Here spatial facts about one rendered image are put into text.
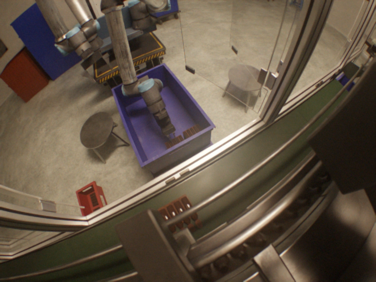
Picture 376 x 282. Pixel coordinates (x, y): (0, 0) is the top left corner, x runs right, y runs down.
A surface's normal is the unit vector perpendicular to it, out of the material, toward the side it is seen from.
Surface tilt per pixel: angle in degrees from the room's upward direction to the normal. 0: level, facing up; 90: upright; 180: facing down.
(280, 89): 90
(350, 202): 0
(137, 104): 0
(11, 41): 90
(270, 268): 0
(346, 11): 90
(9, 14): 90
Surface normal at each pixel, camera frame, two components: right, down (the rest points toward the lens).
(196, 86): -0.09, -0.43
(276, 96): -0.86, 0.49
